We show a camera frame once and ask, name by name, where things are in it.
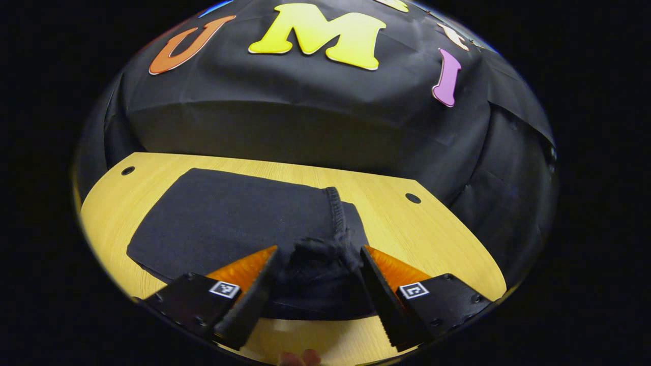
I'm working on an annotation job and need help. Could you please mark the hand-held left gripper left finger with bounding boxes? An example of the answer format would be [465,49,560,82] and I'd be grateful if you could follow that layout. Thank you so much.
[133,246,281,352]

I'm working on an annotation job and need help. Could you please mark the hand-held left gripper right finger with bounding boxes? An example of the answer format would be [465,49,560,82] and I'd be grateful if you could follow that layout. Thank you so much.
[360,245,493,352]

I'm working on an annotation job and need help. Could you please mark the dark jeans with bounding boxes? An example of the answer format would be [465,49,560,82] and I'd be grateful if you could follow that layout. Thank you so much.
[126,168,379,322]

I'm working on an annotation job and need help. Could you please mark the black backdrop cloth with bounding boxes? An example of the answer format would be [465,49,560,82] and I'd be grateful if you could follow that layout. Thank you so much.
[76,0,557,290]

